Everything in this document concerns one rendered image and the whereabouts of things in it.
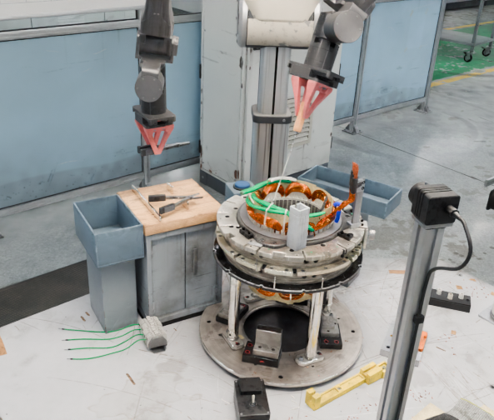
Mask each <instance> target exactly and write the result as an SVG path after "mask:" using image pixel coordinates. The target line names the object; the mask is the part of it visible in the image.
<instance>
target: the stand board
mask: <svg viewBox="0 0 494 420"><path fill-rule="evenodd" d="M170 184H171V185H172V186H173V194H171V193H170V192H169V191H168V190H167V184H166V183H164V184H159V185H155V186H150V187H141V188H137V190H138V191H139V192H140V193H141V194H142V195H143V196H144V197H145V198H146V199H147V200H148V195H154V194H166V196H188V195H193V194H196V193H200V194H199V195H197V196H194V197H203V198H199V199H193V200H190V201H188V202H189V209H188V210H187V209H186V208H185V207H184V206H183V205H180V206H178V207H175V210H173V211H171V212H167V213H164V214H162V215H161V214H160V215H161V216H162V221H161V222H159V221H158V220H157V219H156V218H155V217H154V215H153V214H152V213H151V212H150V211H149V210H148V208H147V207H146V206H145V205H144V204H143V203H142V201H141V200H140V199H139V198H138V197H137V195H136V194H135V193H134V192H133V191H132V190H127V191H122V192H117V194H118V195H119V196H120V198H121V199H122V200H123V201H124V202H125V203H126V204H127V206H128V207H129V208H130V209H131V210H132V212H133V213H134V214H135V216H136V217H137V218H138V219H139V221H140V222H141V223H142V224H143V234H144V235H145V236H149V235H153V234H157V233H164V232H167V231H172V230H175V229H179V228H186V227H190V226H194V225H198V224H202V223H209V222H212V221H216V220H217V211H218V209H219V208H220V207H221V204H220V203H219V202H218V201H216V200H215V199H214V198H213V197H212V196H211V195H210V194H209V193H207V192H206V191H205V190H204V189H203V188H202V187H201V186H199V185H198V184H197V183H196V182H195V181H194V180H193V179H192V178H191V179H187V180H182V181H177V182H170ZM181 200H182V199H173V200H172V199H166V201H164V202H150V204H151V205H152V206H153V207H154V208H155V209H156V211H157V212H158V213H159V208H160V207H162V206H165V205H168V204H169V203H177V202H179V201H181Z"/></svg>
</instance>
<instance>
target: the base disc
mask: <svg viewBox="0 0 494 420"><path fill-rule="evenodd" d="M250 292H251V289H250V288H249V287H248V285H246V284H243V285H241V297H240V303H244V304H246V305H248V306H249V308H248V311H247V313H246V314H245V315H244V316H243V317H242V319H241V320H240V321H239V332H238V335H242V336H243V337H244V339H242V341H243V342H244V344H243V347H242V348H240V349H237V350H236V349H232V348H231V347H230V345H229V344H228V343H227V341H226V340H225V338H224V337H223V335H222V333H223V331H224V330H227V329H228V325H226V324H223V323H220V322H217V321H216V315H218V313H219V312H220V311H221V310H222V308H223V307H224V306H225V305H226V304H227V303H228V302H229V290H228V291H226V292H223V293H222V302H220V303H217V304H213V305H211V306H207V307H206V308H205V310H204V311H203V313H202V316H201V319H200V323H199V334H200V338H201V341H202V345H203V346H204V348H205V350H206V351H207V353H208V354H209V356H210V357H211V358H212V359H213V360H214V361H215V362H216V363H217V364H219V365H220V366H221V367H223V368H224V369H226V370H227V371H229V372H230V373H232V374H234V375H236V376H238V377H240V378H256V377H259V378H260V379H263V380H264V384H265V385H268V386H273V387H283V388H296V387H305V386H311V385H315V384H318V383H324V382H326V381H328V380H331V379H333V378H335V377H337V376H339V375H341V374H342V373H344V372H345V371H346V370H347V369H348V368H349V367H350V366H351V365H352V364H353V363H354V362H355V361H356V360H357V358H358V356H359V354H360V351H361V349H362V329H361V326H360V324H359V322H358V321H357V318H356V317H355V316H354V314H353V313H352V312H351V311H350V309H349V308H348V307H346V306H345V305H344V304H343V303H342V302H340V301H339V300H337V299H336V298H334V297H332V307H331V310H332V311H333V312H334V313H335V314H336V315H337V317H336V320H337V322H338V323H339V328H340V332H341V337H342V349H327V348H320V343H319V337H318V339H317V350H320V351H321V352H322V353H323V354H324V358H323V360H321V361H319V362H315V363H312V364H309V365H306V366H304V367H303V366H299V365H298V364H297V362H296V357H297V355H300V354H303V353H305V348H303V349H302V350H298V351H295V352H282V355H281V357H280V361H279V364H278V368H275V367H268V366H263V365H258V364H254V363H249V362H243V361H242V354H243V351H244V349H245V347H246V344H247V341H251V340H250V339H249V338H248V337H247V335H246V333H245V332H244V328H243V325H244V323H245V321H246V319H247V317H248V316H249V315H251V314H252V313H254V312H255V311H257V310H259V309H262V308H270V307H283V308H291V309H295V310H297V311H299V312H301V313H304V314H306V315H307V316H308V317H309V311H310V304H311V299H308V300H307V306H304V305H297V304H288V305H287V304H286V303H284V302H276V300H266V299H262V300H258V301H255V302H245V301H244V300H243V295H244V294H246V293H250ZM345 340H347V341H348V342H347V341H345ZM289 354H290V356H289ZM318 375H319V376H320V377H319V376H318Z"/></svg>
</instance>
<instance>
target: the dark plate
mask: <svg viewBox="0 0 494 420"><path fill-rule="evenodd" d="M308 318H309V317H308V316H307V315H305V314H303V313H301V312H298V311H294V310H291V309H287V308H280V307H272V308H265V309H261V310H258V311H255V312H253V313H252V314H251V315H249V316H248V317H247V319H246V321H245V323H244V325H243V328H244V332H245V333H246V335H247V337H248V338H249V339H250V340H251V341H252V342H255V341H256V330H257V325H258V324H260V325H265V326H268V327H275V328H282V353H288V352H295V351H298V350H302V349H303V348H305V347H306V340H307V326H308Z"/></svg>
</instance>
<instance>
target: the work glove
mask: <svg viewBox="0 0 494 420"><path fill-rule="evenodd" d="M424 420H494V417H493V416H492V415H491V414H490V413H489V412H487V411H485V410H483V409H482V408H480V407H478V406H477V405H476V404H474V403H472V402H470V401H468V400H466V399H465V398H460V400H459V401H458V403H457V404H456V405H455V406H454V407H453V408H452V409H451V410H450V411H448V412H444V413H441V414H439V415H436V416H433V417H430V418H427V419H424Z"/></svg>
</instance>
